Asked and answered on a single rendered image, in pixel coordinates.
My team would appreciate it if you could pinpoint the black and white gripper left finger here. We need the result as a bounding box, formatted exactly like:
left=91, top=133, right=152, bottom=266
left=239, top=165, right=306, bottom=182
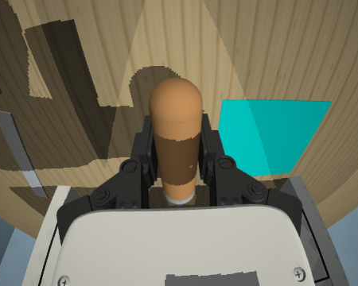
left=56, top=115, right=158, bottom=245

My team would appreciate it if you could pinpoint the teal square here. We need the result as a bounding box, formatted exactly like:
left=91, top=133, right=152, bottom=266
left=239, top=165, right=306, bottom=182
left=218, top=99, right=331, bottom=176

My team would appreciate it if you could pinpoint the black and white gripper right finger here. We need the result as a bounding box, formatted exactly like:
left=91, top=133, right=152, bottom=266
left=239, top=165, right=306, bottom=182
left=198, top=114, right=302, bottom=237

